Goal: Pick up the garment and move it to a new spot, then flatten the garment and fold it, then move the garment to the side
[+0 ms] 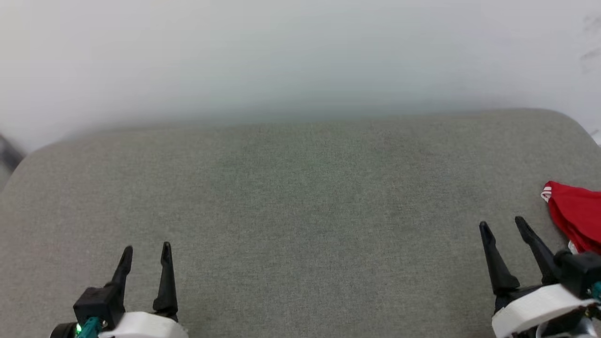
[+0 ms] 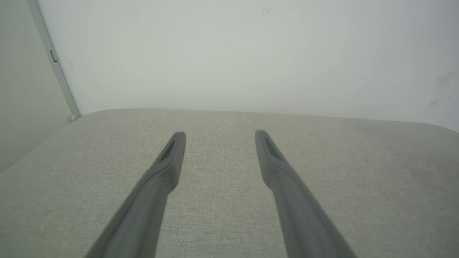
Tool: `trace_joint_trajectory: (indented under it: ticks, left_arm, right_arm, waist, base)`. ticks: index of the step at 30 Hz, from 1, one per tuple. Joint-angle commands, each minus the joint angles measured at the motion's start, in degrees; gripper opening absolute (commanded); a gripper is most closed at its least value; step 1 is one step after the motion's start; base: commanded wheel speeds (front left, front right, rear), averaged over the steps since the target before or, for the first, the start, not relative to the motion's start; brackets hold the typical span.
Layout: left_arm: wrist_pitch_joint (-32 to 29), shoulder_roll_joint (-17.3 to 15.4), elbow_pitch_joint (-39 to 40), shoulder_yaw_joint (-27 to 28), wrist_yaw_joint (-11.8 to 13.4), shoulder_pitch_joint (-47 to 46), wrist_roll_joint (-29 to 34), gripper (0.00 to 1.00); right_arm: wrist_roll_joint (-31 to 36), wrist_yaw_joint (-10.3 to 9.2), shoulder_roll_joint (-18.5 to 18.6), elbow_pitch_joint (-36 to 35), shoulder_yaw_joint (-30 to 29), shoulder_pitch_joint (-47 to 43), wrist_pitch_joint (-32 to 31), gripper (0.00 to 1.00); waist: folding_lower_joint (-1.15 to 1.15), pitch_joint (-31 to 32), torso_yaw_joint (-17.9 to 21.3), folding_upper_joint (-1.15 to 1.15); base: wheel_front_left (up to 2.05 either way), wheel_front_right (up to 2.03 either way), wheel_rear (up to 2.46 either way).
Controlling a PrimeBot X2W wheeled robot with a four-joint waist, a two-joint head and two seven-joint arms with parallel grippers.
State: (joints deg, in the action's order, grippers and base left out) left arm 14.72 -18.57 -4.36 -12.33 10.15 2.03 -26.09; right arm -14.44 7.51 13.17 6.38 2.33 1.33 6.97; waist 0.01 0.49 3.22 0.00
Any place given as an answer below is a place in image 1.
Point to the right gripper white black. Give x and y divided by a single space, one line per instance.
535 305

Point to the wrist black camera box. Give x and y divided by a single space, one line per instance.
98 303
580 272

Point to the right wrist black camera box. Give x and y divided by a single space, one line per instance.
580 272

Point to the grey metal pole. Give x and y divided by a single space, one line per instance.
8 152

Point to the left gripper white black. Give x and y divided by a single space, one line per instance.
145 326

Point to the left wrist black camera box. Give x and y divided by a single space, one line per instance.
98 303

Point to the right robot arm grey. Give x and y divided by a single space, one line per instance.
570 326

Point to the red white garment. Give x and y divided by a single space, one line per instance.
577 211

